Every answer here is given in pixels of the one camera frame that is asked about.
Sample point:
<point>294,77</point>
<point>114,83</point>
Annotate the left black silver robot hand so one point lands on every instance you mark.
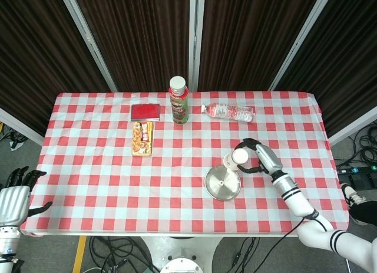
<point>13,199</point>

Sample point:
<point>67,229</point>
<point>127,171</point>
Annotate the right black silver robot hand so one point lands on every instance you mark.
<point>266,158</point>

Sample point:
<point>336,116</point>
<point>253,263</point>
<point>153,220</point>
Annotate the white paper cup blue print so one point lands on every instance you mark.
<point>239,158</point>

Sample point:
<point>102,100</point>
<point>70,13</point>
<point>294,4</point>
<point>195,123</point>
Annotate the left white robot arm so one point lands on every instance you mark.
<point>7,246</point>

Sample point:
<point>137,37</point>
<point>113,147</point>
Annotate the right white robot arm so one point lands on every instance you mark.
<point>303,205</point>

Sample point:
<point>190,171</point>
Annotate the round metal plate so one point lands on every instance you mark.
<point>226,190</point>

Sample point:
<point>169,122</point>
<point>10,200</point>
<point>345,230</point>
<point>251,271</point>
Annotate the clear plastic water bottle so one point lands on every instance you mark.
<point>232,112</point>

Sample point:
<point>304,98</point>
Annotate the black power strip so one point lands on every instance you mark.
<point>356,169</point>

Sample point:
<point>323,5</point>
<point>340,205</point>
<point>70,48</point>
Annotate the white black sneaker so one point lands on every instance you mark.
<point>352,196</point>

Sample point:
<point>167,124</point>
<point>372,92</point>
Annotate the green red Pringles can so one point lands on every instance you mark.
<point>179,111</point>

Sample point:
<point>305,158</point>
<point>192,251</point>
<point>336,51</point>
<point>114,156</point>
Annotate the red white checkered tablecloth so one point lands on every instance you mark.
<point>117,190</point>

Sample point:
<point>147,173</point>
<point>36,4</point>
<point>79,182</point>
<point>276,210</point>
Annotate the dark corrugated partition panel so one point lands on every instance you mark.
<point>29,49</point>
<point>141,34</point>
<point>244,34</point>
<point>347,63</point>

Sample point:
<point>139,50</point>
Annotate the yellow snack box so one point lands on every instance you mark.
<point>142,138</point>

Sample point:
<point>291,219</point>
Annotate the red ink pad tin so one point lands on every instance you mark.
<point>145,112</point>

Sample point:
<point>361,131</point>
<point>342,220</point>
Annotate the white partition frame post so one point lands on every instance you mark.
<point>88,40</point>
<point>300,40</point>
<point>195,40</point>

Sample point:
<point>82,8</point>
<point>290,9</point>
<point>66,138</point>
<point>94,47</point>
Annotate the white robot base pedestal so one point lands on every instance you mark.
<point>181,255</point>

